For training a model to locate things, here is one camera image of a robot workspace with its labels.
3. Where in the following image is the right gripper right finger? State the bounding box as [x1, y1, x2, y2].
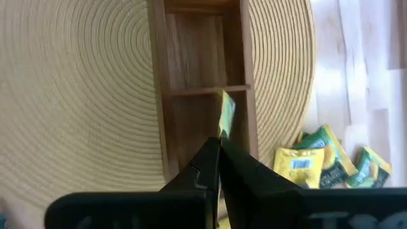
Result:
[220, 138, 303, 195]

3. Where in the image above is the yellow green lemon tea packet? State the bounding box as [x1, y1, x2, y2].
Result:
[292, 125, 359, 189]
[217, 88, 237, 139]
[346, 146, 393, 188]
[273, 147, 326, 189]

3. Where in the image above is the round woven beige placemat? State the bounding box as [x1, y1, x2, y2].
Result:
[0, 0, 316, 211]

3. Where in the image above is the brown wooden tea box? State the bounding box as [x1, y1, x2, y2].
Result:
[148, 0, 259, 182]

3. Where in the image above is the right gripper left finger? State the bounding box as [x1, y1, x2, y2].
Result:
[160, 137, 221, 193]

